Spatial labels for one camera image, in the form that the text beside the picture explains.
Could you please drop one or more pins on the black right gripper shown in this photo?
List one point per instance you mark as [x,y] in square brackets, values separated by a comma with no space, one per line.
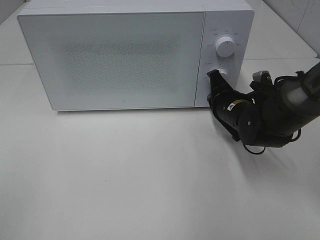
[228,106]

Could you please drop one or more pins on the white timer knob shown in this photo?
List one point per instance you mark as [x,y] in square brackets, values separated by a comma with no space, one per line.
[223,72]

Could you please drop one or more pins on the white microwave door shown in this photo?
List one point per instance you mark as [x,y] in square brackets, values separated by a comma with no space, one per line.
[116,61]

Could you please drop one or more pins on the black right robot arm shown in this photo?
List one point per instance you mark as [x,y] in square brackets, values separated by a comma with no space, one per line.
[272,112]

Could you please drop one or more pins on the upper white power knob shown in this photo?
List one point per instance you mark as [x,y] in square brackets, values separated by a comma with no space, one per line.
[225,46]

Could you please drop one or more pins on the white microwave oven body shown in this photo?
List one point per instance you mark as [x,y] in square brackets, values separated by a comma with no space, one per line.
[232,18]

